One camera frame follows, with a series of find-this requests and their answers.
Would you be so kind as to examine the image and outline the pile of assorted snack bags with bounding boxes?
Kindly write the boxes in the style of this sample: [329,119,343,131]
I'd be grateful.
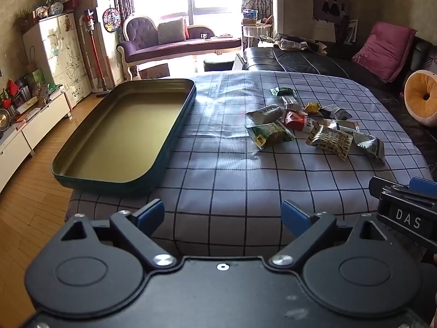
[270,86,386,166]

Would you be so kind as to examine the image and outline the green metal tin tray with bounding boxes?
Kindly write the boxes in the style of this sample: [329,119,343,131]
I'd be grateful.
[51,78,197,199]

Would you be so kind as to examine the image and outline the purple tufted chaise sofa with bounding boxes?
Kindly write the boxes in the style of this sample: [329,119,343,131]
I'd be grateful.
[117,15,243,81]

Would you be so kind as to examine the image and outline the green snack packet yellow label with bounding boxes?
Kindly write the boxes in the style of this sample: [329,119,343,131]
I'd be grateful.
[245,120,297,150]

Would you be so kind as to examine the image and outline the small white cluttered table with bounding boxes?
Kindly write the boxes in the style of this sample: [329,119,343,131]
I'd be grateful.
[242,8,274,46]

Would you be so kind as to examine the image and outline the grey square cushion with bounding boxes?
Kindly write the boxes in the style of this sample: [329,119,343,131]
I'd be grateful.
[157,17,187,45]

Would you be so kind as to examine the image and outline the pale green silver snack packet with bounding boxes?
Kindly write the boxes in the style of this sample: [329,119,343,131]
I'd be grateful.
[245,104,285,124]

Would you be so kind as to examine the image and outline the white low cabinet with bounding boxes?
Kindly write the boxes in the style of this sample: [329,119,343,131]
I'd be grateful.
[0,90,73,192]

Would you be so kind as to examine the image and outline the round colourful hanging pad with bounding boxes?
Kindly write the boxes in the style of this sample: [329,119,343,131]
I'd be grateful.
[99,5,123,33]

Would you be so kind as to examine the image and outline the white cartoon drawer cabinet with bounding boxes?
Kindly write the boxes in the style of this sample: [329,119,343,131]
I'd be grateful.
[22,12,92,110]

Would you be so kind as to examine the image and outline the leaning picture frames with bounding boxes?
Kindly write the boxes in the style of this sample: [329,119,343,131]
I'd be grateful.
[341,19,359,45]

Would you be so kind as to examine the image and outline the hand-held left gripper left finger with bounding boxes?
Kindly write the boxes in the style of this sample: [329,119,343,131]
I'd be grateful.
[61,198,178,270]

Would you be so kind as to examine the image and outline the pink cushion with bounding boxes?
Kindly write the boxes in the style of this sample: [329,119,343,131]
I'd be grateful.
[352,21,418,83]

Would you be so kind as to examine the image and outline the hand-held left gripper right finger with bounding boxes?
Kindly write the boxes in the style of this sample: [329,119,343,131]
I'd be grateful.
[270,200,393,269]

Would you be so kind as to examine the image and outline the orange donut pillow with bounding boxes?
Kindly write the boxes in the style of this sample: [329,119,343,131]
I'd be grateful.
[403,69,437,128]

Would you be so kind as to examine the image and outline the red stick vacuum cleaner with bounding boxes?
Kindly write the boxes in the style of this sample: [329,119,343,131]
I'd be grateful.
[80,8,111,98]

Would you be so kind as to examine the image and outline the white wall calendar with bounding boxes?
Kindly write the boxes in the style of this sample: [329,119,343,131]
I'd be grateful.
[313,20,337,43]

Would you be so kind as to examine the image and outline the dark wall poster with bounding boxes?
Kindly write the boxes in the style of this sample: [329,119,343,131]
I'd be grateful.
[313,0,352,24]

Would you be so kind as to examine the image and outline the black leather sofa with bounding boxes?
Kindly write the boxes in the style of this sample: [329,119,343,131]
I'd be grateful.
[243,34,437,165]

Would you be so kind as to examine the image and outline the potted plant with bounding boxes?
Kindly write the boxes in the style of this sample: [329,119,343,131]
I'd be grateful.
[14,8,35,35]

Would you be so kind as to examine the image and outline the crumpled cloth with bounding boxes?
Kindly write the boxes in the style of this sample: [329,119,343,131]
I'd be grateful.
[259,33,328,53]

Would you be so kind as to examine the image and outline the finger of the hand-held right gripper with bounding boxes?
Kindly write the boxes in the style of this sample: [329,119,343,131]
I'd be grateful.
[408,177,436,192]
[368,176,410,199]

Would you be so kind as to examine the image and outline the clutter of books and toys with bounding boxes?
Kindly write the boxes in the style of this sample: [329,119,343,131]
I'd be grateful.
[0,68,64,124]

